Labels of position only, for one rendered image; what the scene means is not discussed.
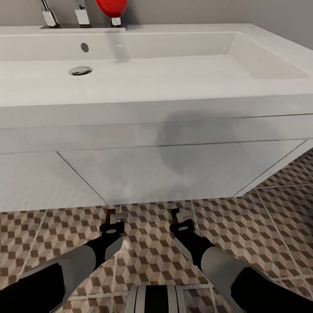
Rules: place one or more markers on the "furniture sink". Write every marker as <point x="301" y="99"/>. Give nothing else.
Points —
<point x="151" y="113"/>

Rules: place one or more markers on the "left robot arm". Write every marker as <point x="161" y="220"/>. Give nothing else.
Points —
<point x="46" y="287"/>

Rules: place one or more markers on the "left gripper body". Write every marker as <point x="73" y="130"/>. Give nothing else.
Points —
<point x="118" y="225"/>

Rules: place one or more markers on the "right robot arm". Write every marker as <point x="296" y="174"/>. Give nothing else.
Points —
<point x="244" y="287"/>

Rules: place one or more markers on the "robot trunk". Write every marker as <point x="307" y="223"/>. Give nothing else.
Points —
<point x="156" y="299"/>

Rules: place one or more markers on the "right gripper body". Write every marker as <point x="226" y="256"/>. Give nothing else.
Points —
<point x="176" y="225"/>

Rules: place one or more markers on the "mousetrap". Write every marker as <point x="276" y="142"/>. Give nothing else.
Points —
<point x="109" y="212"/>
<point x="174" y="217"/>

